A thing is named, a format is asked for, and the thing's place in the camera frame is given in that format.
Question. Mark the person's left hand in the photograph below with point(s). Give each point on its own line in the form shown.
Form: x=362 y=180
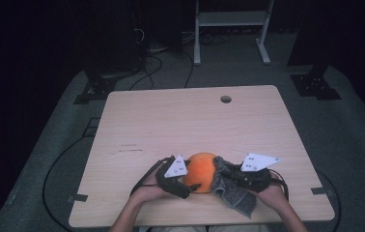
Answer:
x=150 y=190

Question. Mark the grey fluffy cloth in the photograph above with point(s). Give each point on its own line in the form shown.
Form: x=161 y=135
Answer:
x=232 y=196

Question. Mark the orange ball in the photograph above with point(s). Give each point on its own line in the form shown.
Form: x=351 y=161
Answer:
x=200 y=172

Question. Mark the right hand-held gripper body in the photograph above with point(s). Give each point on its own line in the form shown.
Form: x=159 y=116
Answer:
x=256 y=175

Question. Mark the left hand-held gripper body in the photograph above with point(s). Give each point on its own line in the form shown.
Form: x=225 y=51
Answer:
x=175 y=170

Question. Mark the person's right hand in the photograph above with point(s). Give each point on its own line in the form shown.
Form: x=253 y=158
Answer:
x=272 y=195

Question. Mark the black floor tape outline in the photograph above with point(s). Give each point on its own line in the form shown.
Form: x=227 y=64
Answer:
x=89 y=129

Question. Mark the grey tape strip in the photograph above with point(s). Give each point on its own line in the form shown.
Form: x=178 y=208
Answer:
x=78 y=197
x=321 y=190

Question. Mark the black stand base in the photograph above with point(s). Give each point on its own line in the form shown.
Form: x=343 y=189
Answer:
x=315 y=87
x=97 y=88

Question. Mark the white metal desk frame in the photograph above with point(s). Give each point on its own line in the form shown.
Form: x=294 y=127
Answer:
x=232 y=18

